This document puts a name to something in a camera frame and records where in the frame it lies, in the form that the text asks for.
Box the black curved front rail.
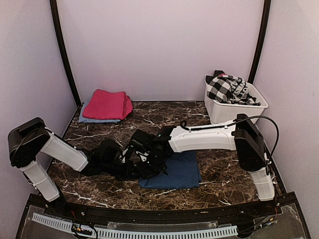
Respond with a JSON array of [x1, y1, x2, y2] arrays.
[[39, 201, 276, 225]]

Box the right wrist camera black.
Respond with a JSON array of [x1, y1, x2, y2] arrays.
[[130, 129, 155, 152]]

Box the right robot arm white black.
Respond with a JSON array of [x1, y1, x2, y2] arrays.
[[132, 114, 275, 216]]

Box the black corner post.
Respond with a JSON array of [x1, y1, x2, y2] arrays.
[[248, 0, 271, 84], [49, 0, 81, 106]]

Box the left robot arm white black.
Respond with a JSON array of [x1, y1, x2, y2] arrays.
[[7, 117, 138, 217]]

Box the dark blue garment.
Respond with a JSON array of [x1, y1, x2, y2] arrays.
[[139, 151, 202, 189]]

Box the folded light blue shirt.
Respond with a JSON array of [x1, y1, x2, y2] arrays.
[[78, 101, 122, 124]]

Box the white slotted cable duct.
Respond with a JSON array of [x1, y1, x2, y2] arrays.
[[31, 213, 238, 239]]

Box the black white checkered shirt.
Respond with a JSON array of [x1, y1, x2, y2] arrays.
[[205, 70, 232, 104]]

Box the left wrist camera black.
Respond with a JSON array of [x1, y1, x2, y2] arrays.
[[97, 139, 120, 161]]

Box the pink trousers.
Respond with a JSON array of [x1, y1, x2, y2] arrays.
[[83, 89, 133, 120]]

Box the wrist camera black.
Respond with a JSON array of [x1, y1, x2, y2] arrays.
[[97, 139, 120, 161], [130, 129, 155, 152]]

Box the white plastic laundry bin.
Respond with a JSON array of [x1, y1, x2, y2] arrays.
[[204, 83, 268, 124]]

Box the black shirt white lettering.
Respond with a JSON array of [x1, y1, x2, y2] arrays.
[[223, 75, 255, 105]]

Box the right black corner post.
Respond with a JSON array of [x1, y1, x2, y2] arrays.
[[248, 0, 271, 84]]

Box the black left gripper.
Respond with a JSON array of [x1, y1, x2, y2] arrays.
[[101, 159, 141, 181]]

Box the left black corner post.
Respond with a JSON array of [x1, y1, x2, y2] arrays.
[[49, 0, 81, 106]]

